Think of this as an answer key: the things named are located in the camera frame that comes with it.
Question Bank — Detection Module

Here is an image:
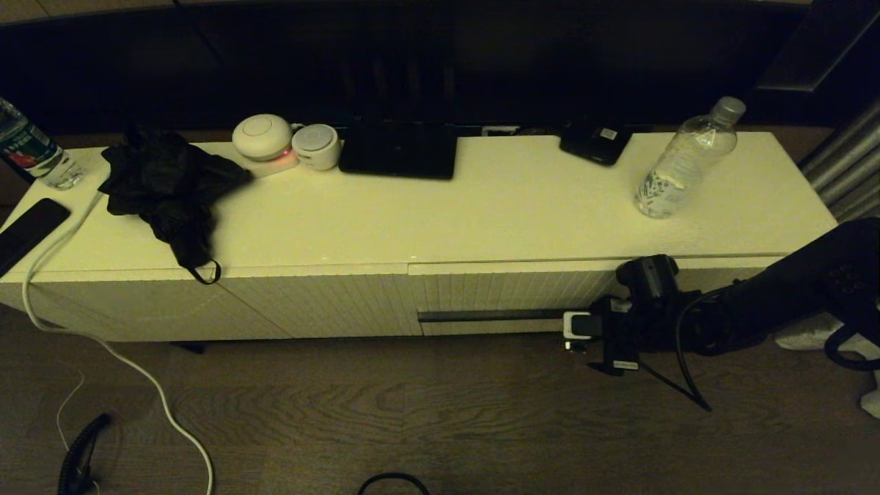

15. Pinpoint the white drawer with black handle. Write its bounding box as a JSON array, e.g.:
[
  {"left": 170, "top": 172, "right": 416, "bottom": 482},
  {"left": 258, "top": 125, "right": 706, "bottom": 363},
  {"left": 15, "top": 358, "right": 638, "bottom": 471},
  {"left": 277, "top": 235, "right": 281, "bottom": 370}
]
[{"left": 408, "top": 256, "right": 784, "bottom": 338}]

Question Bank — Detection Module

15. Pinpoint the clear bottle with grey cap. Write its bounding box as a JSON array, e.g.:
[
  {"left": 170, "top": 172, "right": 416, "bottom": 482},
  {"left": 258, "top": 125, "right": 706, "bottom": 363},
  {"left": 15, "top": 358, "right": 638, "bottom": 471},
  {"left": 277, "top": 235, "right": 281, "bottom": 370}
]
[{"left": 634, "top": 96, "right": 747, "bottom": 221}]

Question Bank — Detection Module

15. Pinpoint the white low cabinet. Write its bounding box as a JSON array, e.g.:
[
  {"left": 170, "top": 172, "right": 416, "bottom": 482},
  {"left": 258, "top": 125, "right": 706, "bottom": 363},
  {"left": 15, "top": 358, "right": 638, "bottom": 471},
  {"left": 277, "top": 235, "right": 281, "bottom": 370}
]
[{"left": 0, "top": 131, "right": 839, "bottom": 343}]

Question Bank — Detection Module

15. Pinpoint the small black device with label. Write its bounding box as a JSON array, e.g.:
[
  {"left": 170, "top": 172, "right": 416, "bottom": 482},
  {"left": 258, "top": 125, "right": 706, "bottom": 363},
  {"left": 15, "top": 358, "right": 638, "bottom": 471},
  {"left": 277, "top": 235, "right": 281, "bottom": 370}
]
[{"left": 559, "top": 124, "right": 633, "bottom": 167}]

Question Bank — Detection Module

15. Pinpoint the black flat box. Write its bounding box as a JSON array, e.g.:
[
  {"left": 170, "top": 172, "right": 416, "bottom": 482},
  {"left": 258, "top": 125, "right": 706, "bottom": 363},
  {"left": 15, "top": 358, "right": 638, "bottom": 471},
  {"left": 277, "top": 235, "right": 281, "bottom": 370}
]
[{"left": 338, "top": 122, "right": 459, "bottom": 182}]

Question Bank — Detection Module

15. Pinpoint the grey curtain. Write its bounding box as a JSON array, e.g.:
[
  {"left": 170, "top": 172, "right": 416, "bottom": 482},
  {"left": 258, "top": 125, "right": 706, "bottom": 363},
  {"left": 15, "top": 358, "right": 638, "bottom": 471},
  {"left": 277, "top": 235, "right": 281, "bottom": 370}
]
[{"left": 775, "top": 96, "right": 880, "bottom": 420}]

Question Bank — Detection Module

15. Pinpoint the small white cylinder speaker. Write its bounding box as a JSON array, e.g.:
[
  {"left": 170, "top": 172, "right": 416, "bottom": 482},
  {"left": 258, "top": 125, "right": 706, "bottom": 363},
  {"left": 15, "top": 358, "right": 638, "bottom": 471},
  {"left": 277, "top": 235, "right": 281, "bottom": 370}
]
[{"left": 291, "top": 124, "right": 342, "bottom": 172}]

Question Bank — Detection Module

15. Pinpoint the flat white base with red light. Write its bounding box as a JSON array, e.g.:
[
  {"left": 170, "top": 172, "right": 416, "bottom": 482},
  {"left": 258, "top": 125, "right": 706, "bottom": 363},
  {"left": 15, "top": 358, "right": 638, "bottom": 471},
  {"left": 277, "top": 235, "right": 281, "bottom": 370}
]
[{"left": 237, "top": 149, "right": 301, "bottom": 180}]

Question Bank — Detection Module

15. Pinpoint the white round dome device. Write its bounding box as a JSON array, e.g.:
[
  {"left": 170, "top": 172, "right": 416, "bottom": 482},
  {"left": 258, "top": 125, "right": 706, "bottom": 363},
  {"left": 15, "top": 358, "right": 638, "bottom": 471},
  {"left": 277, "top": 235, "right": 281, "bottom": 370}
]
[{"left": 232, "top": 114, "right": 294, "bottom": 163}]

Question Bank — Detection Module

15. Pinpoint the black crumpled cloth bag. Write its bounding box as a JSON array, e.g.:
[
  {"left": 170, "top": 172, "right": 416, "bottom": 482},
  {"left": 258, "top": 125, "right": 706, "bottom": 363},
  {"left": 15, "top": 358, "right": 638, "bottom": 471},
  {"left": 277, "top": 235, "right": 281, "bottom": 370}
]
[{"left": 100, "top": 127, "right": 254, "bottom": 286}]

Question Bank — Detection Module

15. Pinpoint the black smartphone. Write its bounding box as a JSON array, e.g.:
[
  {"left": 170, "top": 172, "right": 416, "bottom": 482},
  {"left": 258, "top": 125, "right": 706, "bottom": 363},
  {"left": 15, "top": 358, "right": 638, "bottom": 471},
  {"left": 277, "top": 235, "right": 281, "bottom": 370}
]
[{"left": 0, "top": 199, "right": 72, "bottom": 280}]

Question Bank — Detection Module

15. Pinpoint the water bottle with green label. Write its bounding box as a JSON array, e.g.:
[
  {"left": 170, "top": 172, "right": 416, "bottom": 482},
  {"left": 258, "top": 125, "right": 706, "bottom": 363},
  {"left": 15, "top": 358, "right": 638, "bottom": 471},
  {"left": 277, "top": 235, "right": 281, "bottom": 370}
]
[{"left": 0, "top": 98, "right": 87, "bottom": 192}]

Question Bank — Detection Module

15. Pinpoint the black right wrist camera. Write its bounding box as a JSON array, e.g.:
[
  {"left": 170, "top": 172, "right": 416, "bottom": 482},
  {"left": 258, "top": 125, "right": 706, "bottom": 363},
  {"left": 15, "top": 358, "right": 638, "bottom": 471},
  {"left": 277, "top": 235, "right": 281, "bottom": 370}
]
[{"left": 615, "top": 254, "right": 681, "bottom": 300}]

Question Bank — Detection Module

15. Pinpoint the black cable loop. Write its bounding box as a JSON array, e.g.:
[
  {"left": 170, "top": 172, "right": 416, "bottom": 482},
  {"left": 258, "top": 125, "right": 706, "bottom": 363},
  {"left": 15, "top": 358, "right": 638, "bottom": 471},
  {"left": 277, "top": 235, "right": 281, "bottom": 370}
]
[{"left": 357, "top": 473, "right": 430, "bottom": 495}]

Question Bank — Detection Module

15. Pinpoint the dark framed wall panel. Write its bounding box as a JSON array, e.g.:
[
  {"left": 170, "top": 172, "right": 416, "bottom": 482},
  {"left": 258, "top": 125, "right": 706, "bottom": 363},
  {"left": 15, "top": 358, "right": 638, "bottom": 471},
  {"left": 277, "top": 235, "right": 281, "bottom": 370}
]
[{"left": 746, "top": 0, "right": 880, "bottom": 94}]

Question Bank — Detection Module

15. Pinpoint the thin white cable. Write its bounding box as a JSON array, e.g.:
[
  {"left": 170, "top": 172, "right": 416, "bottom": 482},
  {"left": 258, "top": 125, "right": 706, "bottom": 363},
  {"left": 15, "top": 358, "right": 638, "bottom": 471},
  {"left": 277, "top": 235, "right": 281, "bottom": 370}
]
[{"left": 41, "top": 356, "right": 100, "bottom": 495}]

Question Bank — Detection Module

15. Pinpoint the thick white cable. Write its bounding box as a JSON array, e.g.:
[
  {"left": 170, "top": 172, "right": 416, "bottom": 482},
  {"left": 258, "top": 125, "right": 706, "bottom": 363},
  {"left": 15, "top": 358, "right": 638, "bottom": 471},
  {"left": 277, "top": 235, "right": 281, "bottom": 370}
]
[{"left": 22, "top": 192, "right": 215, "bottom": 495}]

